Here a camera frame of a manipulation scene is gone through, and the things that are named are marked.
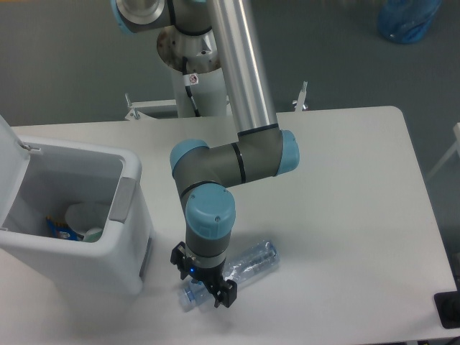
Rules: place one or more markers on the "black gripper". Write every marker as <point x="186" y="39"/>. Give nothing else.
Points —
<point x="208" y="270"/>

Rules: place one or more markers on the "crushed clear plastic bottle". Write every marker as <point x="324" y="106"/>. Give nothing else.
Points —
<point x="243" y="269"/>

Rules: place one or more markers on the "clear plastic bag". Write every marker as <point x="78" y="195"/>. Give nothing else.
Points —
<point x="87" y="220"/>

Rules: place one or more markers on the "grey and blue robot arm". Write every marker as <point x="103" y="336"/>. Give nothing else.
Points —
<point x="204" y="175"/>

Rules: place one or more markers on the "white trash can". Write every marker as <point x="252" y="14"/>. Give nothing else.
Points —
<point x="42" y="177"/>

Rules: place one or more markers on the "blue snack wrapper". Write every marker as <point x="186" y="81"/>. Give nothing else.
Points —
<point x="61" y="230"/>

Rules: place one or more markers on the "black device at edge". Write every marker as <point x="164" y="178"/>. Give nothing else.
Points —
<point x="447" y="305"/>

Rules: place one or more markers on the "blue plastic bag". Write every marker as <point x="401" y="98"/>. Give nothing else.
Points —
<point x="406" y="22"/>

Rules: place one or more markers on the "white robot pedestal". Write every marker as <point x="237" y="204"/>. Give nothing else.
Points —
<point x="197" y="79"/>

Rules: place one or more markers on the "white frame at right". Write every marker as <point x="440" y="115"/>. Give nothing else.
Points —
<point x="449" y="153"/>

